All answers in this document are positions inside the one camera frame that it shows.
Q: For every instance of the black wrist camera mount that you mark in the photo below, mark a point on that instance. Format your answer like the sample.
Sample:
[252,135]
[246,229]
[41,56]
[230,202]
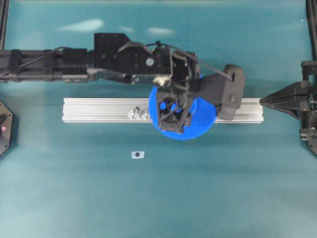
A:
[224,93]

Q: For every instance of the large blue gear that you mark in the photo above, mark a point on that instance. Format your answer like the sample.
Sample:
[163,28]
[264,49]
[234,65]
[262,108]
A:
[204,115]

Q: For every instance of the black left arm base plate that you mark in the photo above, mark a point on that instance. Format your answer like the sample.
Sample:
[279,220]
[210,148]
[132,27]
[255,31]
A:
[6,120]

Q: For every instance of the small silver t-nut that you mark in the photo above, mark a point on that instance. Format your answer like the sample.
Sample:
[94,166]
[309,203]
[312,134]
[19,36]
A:
[137,154]

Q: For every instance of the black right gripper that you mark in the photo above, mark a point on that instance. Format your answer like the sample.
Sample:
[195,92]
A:
[308,113]

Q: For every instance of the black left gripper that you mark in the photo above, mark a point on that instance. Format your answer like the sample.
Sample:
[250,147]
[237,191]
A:
[175,99]

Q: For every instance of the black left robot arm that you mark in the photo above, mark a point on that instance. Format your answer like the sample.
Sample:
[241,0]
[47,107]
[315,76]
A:
[115,57]

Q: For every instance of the silver aluminium extrusion rail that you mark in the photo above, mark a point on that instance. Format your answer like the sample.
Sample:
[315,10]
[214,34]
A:
[115,110]

